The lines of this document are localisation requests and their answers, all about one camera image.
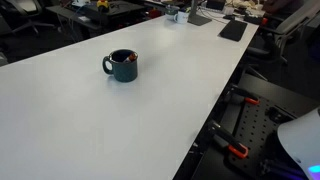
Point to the dark office chair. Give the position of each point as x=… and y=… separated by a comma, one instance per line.
x=23, y=13

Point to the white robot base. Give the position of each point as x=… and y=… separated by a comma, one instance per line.
x=300, y=140

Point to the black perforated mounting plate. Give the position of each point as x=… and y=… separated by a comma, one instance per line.
x=256, y=130

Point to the dark green ceramic mug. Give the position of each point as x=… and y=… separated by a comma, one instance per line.
x=125, y=71

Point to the white coffee mug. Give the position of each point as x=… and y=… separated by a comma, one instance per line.
x=181, y=17

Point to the black flat pad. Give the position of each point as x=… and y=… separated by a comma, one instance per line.
x=233, y=30

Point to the gray office chair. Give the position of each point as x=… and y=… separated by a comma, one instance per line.
x=290, y=23

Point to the yellow toy object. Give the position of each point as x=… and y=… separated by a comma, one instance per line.
x=103, y=4

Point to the gray monitor stand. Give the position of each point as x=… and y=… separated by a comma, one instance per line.
x=198, y=19

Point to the marker with orange cap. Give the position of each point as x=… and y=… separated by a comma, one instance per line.
x=131, y=58

